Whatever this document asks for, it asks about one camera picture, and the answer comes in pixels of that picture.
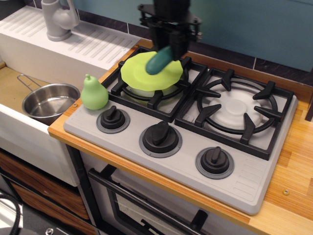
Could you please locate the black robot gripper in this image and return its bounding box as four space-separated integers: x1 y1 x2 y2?
137 0 202 60

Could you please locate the dark green toy cucumber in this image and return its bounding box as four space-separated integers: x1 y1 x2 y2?
145 46 174 75

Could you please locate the light green toy pear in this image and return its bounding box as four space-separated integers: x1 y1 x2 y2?
81 74 109 110

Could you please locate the lime green plastic plate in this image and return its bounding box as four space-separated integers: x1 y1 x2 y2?
121 51 183 92

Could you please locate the stainless steel pot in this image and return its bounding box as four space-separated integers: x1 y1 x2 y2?
17 74 80 126

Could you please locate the white toy sink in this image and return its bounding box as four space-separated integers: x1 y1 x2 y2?
0 6 139 187

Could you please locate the black left burner grate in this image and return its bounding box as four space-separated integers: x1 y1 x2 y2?
102 56 208 122

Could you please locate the black burner grate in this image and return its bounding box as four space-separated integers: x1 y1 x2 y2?
175 69 297 160
102 56 208 122

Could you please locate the white right burner cap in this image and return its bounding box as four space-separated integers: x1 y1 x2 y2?
209 91 263 130

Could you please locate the black left stove knob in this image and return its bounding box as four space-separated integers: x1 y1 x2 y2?
96 105 131 134

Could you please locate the black stove knob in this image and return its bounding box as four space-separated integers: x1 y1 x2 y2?
195 146 235 180
139 121 182 158
96 105 131 134

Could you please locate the black middle stove knob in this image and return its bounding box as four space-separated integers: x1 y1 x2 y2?
139 121 182 158

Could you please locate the black right burner grate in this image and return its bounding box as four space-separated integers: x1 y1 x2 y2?
175 69 297 160

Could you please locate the grey toy stove top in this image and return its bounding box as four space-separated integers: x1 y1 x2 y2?
64 47 298 214

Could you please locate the grey toy faucet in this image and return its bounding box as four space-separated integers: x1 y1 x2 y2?
41 0 79 42

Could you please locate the black right stove knob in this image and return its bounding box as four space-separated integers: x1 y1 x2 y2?
195 146 235 180

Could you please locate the wooden drawer front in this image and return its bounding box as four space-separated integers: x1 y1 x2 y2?
0 151 89 220

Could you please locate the black oven door handle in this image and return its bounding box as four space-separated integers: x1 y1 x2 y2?
88 169 208 235

